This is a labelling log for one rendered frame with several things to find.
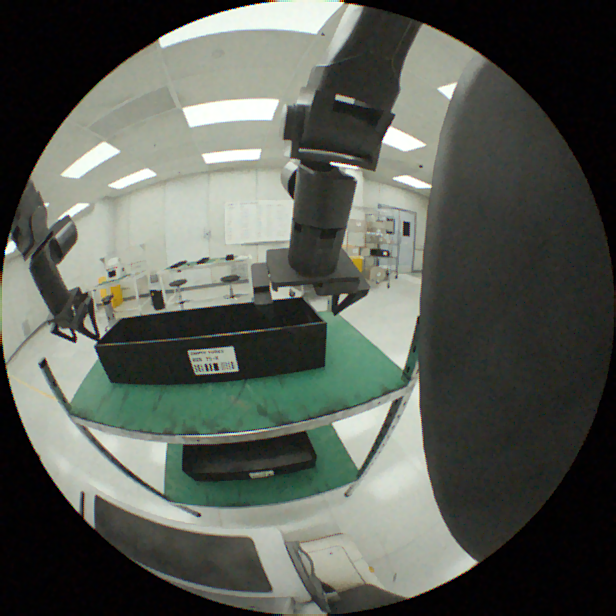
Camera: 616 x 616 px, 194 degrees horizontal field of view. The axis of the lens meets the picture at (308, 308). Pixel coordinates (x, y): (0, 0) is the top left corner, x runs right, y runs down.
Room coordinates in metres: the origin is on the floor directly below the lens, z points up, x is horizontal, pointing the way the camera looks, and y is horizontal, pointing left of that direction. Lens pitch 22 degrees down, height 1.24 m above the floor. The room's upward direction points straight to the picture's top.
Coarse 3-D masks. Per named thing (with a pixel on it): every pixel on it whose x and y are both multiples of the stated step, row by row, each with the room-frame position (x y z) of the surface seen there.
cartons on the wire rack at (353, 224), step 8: (352, 224) 4.12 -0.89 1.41; (360, 224) 4.16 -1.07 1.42; (368, 224) 4.44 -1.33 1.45; (376, 224) 4.34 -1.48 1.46; (384, 224) 4.40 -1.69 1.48; (376, 232) 4.32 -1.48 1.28; (384, 232) 4.42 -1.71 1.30; (344, 248) 4.17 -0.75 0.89; (352, 248) 4.15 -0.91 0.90; (360, 248) 4.24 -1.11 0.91; (368, 248) 4.26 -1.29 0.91; (368, 272) 4.33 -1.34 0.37; (376, 272) 4.33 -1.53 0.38
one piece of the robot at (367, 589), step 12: (324, 588) -0.28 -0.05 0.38; (360, 588) -0.31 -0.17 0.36; (372, 588) -0.31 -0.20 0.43; (336, 600) -0.31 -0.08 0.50; (348, 600) -0.33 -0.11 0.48; (360, 600) -0.32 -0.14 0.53; (372, 600) -0.32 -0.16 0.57; (384, 600) -0.31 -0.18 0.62; (396, 600) -0.31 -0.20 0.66; (336, 612) -0.35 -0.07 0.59; (348, 612) -0.34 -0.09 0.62
